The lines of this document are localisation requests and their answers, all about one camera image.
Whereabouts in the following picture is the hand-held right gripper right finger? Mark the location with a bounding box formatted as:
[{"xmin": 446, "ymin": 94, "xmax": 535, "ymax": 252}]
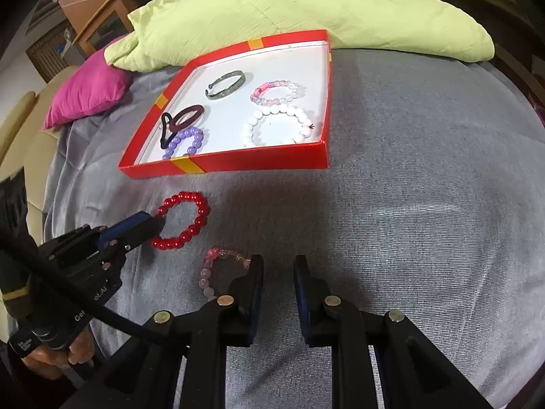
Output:
[{"xmin": 293, "ymin": 255, "xmax": 490, "ymax": 409}]

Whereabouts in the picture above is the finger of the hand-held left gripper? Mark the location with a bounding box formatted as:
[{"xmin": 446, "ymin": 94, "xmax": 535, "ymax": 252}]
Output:
[
  {"xmin": 103, "ymin": 234, "xmax": 151, "ymax": 261},
  {"xmin": 96, "ymin": 212, "xmax": 166, "ymax": 248}
]

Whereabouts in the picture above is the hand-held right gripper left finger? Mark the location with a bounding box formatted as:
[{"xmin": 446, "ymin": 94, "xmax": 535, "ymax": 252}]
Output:
[{"xmin": 64, "ymin": 253, "xmax": 265, "ymax": 409}]

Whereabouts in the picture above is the pink clear bead bracelet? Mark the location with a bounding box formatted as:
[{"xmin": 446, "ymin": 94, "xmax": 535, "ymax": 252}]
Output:
[{"xmin": 199, "ymin": 246, "xmax": 256, "ymax": 301}]

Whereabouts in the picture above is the red bead bracelet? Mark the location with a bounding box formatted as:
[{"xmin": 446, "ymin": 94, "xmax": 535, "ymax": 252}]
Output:
[{"xmin": 151, "ymin": 192, "xmax": 210, "ymax": 252}]

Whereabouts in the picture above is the black hair tie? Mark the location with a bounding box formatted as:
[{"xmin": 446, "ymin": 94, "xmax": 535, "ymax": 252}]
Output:
[{"xmin": 159, "ymin": 112, "xmax": 182, "ymax": 149}]

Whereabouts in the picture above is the purple bead bracelet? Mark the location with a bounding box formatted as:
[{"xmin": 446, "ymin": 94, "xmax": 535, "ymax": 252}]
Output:
[{"xmin": 162, "ymin": 127, "xmax": 205, "ymax": 162}]

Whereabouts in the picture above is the dark red ring bangle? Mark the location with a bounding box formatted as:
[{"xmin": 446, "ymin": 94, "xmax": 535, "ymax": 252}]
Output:
[{"xmin": 168, "ymin": 104, "xmax": 206, "ymax": 135}]

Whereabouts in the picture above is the grey-green bangle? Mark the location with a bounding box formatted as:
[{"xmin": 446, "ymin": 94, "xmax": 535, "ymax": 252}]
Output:
[{"xmin": 204, "ymin": 70, "xmax": 246, "ymax": 102}]

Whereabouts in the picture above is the pink and white bead bracelet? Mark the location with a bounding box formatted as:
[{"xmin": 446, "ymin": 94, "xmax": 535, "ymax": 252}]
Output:
[{"xmin": 250, "ymin": 80, "xmax": 307, "ymax": 108}]

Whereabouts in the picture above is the red shallow box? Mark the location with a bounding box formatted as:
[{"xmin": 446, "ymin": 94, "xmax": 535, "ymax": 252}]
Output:
[{"xmin": 118, "ymin": 29, "xmax": 332, "ymax": 178}]

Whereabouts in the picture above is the person's left hand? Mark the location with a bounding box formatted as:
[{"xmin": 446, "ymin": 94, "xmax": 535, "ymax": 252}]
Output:
[{"xmin": 21, "ymin": 334, "xmax": 96, "ymax": 382}]

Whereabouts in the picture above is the beige leather sofa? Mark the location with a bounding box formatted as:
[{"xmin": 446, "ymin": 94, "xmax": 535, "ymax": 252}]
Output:
[{"xmin": 0, "ymin": 64, "xmax": 86, "ymax": 222}]

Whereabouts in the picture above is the grey bed cover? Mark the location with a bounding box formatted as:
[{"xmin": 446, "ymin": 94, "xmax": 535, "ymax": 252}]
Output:
[{"xmin": 40, "ymin": 47, "xmax": 545, "ymax": 409}]

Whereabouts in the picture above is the magenta pillow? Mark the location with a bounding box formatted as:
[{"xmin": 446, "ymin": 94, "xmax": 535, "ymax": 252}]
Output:
[{"xmin": 43, "ymin": 47, "xmax": 133, "ymax": 131}]

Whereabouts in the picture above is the wooden cabinet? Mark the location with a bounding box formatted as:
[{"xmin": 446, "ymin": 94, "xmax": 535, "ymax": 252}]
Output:
[{"xmin": 55, "ymin": 0, "xmax": 162, "ymax": 58}]

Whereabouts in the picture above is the light green quilt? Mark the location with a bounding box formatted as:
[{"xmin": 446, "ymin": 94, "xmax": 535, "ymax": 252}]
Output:
[{"xmin": 104, "ymin": 0, "xmax": 495, "ymax": 73}]

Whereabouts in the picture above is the black cable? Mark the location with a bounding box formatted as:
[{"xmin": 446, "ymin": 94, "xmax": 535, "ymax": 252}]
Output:
[{"xmin": 0, "ymin": 228, "xmax": 188, "ymax": 344}]

